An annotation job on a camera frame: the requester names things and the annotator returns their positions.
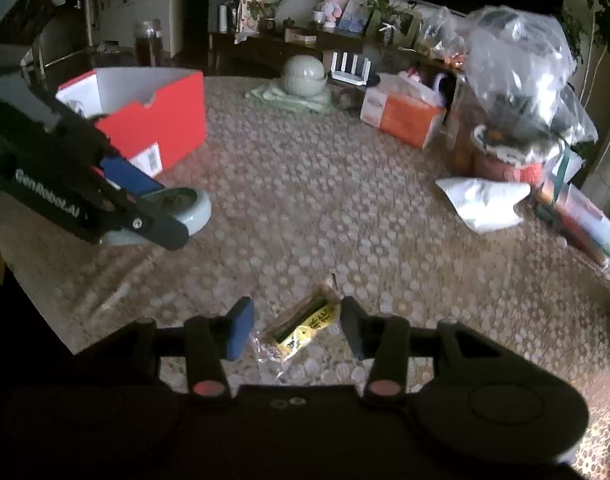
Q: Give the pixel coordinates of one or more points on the pink red basket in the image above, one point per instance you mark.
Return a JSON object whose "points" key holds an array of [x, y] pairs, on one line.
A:
{"points": [[499, 158]]}

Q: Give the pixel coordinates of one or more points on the white wifi router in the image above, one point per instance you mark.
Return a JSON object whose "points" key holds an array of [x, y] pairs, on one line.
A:
{"points": [[350, 68]]}

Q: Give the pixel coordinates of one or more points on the wooden tv cabinet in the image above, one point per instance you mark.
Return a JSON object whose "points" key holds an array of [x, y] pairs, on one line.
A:
{"points": [[264, 56]]}

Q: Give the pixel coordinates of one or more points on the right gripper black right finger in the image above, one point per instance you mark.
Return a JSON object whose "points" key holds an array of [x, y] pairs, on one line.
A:
{"points": [[357, 328]]}

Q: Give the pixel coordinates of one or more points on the green folded cloth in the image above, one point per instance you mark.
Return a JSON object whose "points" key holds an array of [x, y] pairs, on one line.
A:
{"points": [[272, 94]]}

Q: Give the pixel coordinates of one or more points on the red cardboard box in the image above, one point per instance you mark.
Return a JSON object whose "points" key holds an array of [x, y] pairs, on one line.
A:
{"points": [[155, 116]]}

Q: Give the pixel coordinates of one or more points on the stack of coloured folders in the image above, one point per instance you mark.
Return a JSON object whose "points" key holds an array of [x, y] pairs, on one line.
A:
{"points": [[572, 214]]}

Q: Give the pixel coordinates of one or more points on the lace tablecloth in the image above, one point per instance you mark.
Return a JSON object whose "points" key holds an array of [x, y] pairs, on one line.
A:
{"points": [[300, 197]]}

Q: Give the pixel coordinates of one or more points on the orange tissue box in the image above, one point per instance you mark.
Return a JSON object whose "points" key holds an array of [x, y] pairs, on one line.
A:
{"points": [[405, 108]]}

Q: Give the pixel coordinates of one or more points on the grey green round pot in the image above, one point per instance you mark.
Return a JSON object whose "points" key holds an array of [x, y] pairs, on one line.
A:
{"points": [[303, 76]]}

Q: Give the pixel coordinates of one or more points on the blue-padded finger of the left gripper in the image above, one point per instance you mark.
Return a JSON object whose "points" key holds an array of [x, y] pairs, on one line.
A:
{"points": [[122, 173]]}

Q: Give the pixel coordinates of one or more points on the light blue case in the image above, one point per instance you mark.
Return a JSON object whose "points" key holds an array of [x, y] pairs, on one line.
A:
{"points": [[190, 206]]}

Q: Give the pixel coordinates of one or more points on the large clear plastic bag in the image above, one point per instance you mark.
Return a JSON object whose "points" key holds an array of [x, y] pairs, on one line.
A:
{"points": [[518, 66]]}

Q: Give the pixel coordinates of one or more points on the dark glass jar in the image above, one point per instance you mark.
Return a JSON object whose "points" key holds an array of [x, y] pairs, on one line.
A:
{"points": [[148, 47]]}

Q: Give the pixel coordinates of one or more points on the photo frame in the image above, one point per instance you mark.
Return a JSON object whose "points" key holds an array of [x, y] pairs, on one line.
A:
{"points": [[401, 31]]}

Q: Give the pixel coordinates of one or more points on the white green tube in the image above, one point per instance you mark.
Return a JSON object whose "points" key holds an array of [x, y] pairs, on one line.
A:
{"points": [[297, 327]]}

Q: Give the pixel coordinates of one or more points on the white paper bag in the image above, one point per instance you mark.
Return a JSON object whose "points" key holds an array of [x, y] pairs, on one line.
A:
{"points": [[483, 205]]}

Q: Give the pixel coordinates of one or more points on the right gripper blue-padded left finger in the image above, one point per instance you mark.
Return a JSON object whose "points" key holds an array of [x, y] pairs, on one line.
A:
{"points": [[241, 318]]}

